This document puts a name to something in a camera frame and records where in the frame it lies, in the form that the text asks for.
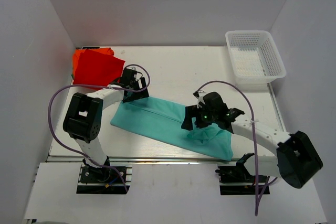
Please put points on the teal t shirt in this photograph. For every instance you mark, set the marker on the teal t shirt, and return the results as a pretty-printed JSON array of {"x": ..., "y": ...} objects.
[{"x": 161, "y": 120}]

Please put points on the white plastic basket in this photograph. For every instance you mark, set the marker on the white plastic basket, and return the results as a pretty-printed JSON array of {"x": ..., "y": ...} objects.
[{"x": 254, "y": 56}]

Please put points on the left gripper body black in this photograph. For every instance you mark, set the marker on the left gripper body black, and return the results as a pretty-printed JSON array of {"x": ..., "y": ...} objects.
[{"x": 137, "y": 95}]

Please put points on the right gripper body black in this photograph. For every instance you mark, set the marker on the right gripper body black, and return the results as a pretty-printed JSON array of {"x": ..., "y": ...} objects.
[{"x": 204, "y": 117}]

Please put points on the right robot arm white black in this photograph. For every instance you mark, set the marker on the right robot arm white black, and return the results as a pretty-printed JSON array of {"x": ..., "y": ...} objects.
[{"x": 294, "y": 158}]

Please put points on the red folded t shirt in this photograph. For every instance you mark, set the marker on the red folded t shirt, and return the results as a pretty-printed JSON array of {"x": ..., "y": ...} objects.
[{"x": 98, "y": 69}]

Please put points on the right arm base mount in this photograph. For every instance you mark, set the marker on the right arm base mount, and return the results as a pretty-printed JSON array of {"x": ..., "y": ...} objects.
[{"x": 236, "y": 180}]

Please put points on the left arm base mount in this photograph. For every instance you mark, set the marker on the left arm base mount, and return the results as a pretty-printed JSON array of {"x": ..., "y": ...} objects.
[{"x": 103, "y": 181}]

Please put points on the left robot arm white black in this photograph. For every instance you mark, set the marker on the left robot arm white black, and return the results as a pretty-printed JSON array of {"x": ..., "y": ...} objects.
[{"x": 84, "y": 115}]

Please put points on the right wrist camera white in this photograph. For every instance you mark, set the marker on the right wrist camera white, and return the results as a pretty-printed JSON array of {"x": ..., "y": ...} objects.
[{"x": 200, "y": 98}]

